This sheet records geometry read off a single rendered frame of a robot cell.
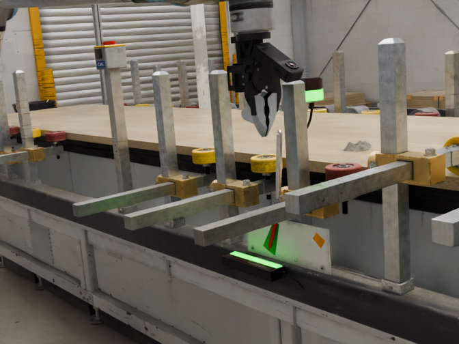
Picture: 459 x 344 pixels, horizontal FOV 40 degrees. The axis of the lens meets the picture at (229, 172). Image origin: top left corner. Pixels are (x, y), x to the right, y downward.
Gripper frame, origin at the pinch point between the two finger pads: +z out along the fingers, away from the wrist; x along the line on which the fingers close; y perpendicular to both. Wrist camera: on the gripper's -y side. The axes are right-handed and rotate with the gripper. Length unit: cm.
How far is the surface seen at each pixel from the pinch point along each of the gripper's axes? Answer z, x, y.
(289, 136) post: 2.1, -6.1, -0.5
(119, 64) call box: -15, -9, 72
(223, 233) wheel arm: 16.3, 18.4, -6.4
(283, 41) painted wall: -25, -740, 736
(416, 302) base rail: 30.8, -4.8, -32.1
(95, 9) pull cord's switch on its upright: -49, -115, 279
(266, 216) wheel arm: 15.8, 7.3, -6.3
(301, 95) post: -6.5, -8.3, -2.6
